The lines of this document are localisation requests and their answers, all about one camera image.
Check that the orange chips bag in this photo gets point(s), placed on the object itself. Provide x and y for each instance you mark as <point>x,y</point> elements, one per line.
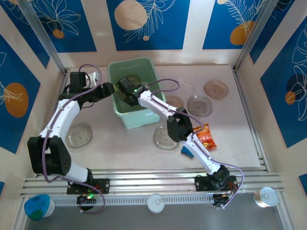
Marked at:
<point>207,140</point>

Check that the silver pull-tab can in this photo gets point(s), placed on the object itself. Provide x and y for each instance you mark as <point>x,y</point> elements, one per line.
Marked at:
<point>266,196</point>

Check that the blue sponge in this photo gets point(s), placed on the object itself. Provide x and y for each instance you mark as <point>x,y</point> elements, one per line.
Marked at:
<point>185,151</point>

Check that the right base circuit board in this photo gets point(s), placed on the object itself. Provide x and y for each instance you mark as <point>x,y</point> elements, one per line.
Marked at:
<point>221,200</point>

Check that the base circuit board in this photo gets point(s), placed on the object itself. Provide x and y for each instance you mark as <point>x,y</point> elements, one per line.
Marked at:
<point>86,198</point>
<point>221,200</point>

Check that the brown translucent square plate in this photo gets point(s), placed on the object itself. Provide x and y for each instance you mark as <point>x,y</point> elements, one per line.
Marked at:
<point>120,94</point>
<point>173,100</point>
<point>216,88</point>

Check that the blue lidded white container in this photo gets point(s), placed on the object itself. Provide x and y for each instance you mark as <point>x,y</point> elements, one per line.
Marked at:
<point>37,207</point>

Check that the green plastic bin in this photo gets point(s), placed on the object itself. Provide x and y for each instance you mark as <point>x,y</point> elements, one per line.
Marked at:
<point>144,69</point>

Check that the left aluminium frame post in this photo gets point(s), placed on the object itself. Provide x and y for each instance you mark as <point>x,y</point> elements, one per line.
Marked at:
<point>42,33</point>

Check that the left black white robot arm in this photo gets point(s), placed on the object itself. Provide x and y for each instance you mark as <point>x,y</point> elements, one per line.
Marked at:
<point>60,119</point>

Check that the white round cap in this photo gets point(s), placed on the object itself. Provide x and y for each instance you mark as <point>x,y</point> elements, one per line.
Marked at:
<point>156,203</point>

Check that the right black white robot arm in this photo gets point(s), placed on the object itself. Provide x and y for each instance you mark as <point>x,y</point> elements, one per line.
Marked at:
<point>156,105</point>

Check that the clear square plate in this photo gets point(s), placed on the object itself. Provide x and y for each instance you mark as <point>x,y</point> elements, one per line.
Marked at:
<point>161,141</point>
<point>188,88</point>

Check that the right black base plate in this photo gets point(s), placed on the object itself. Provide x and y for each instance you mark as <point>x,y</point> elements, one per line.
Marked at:
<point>202,183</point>

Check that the right aluminium frame post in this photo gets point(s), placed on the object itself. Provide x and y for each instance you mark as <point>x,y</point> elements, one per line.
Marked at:
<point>256,33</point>

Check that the aluminium frame post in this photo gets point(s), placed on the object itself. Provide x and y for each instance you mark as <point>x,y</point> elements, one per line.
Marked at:
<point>256,33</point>
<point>42,33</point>

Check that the aluminium mounting rail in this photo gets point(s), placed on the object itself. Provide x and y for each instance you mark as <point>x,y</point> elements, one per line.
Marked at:
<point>148,182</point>

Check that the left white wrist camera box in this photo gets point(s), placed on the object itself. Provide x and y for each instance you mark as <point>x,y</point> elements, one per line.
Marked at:
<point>92,77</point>

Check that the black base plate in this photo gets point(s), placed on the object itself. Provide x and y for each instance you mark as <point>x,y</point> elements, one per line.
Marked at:
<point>202,183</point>
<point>103,185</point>

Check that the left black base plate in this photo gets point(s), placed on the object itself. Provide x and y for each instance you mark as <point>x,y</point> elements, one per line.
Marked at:
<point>103,185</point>

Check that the left base circuit board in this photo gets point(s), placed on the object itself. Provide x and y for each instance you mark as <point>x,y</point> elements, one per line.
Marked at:
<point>86,198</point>

